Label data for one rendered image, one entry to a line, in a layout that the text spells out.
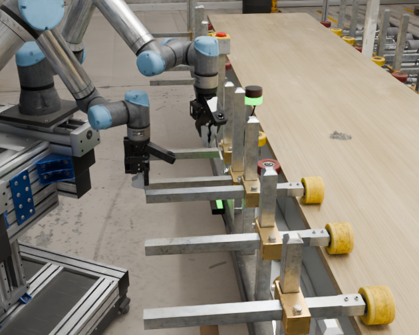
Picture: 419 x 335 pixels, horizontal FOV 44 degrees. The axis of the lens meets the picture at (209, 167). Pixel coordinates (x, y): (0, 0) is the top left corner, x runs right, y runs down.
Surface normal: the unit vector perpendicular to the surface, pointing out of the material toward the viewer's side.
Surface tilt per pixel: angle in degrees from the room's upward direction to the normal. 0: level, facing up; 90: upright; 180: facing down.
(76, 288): 0
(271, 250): 90
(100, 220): 0
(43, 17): 85
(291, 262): 90
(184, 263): 0
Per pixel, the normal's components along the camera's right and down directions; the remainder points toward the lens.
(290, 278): 0.10, 0.46
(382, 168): 0.00, -0.89
